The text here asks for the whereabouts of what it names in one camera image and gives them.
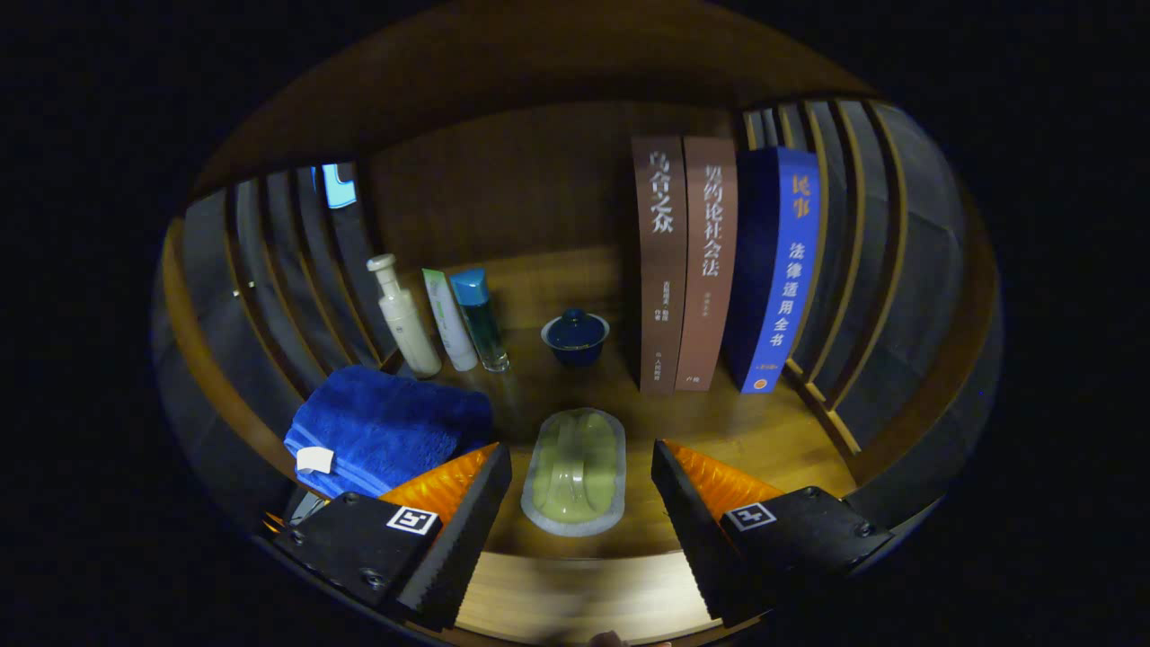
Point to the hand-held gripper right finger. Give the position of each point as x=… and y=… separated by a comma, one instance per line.
x=696, y=526

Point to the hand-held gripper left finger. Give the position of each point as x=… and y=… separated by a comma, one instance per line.
x=467, y=530

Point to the green soap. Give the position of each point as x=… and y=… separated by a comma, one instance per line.
x=575, y=472

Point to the wooden countertop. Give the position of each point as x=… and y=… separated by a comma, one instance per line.
x=764, y=440

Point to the wooden cabinet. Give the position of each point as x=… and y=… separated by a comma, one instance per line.
x=503, y=198

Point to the folded blue towel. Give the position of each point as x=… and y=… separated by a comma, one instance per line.
x=395, y=422

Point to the teal bottle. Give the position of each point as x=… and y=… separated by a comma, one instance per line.
x=482, y=323

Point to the white and green tube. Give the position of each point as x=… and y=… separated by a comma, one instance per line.
x=449, y=323

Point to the white pump bottle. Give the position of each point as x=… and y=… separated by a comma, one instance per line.
x=404, y=323

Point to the blue lidded teacup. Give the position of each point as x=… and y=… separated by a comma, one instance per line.
x=575, y=340

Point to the brown book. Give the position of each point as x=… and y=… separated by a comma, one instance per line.
x=660, y=270
x=708, y=270

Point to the blue book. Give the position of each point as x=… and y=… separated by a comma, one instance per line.
x=782, y=279

